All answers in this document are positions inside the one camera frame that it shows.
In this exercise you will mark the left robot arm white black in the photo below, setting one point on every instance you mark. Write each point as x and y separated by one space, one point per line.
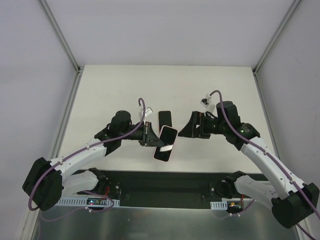
49 180

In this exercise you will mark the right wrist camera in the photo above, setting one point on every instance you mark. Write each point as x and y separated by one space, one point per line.
207 103

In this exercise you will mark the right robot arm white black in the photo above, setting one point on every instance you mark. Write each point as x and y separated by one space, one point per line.
289 198

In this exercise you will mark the right aluminium frame post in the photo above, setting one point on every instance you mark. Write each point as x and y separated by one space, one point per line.
277 35

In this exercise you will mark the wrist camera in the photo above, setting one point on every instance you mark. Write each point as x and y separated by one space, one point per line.
145 112
207 103

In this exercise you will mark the aluminium frame post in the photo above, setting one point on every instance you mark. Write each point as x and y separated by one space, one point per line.
59 34
277 35

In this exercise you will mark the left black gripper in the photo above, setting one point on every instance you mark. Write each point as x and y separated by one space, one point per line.
145 134

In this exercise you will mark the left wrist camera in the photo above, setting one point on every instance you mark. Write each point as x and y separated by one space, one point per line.
145 112

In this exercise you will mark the pink phone case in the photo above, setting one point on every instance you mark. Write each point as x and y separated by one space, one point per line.
172 155

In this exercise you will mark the right white cable duct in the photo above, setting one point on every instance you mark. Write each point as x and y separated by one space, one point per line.
219 205

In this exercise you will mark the phone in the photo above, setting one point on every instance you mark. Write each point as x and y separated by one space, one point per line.
164 119

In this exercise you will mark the white cable duct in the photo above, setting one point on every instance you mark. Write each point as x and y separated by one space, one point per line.
219 205
78 201

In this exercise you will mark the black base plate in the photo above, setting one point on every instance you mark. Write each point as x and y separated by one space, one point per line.
177 190

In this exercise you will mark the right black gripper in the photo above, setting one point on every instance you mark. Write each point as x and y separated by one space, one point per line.
200 125

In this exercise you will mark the left aluminium frame post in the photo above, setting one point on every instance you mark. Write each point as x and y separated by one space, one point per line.
59 34

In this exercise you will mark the left white cable duct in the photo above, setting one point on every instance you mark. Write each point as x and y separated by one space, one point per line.
78 201

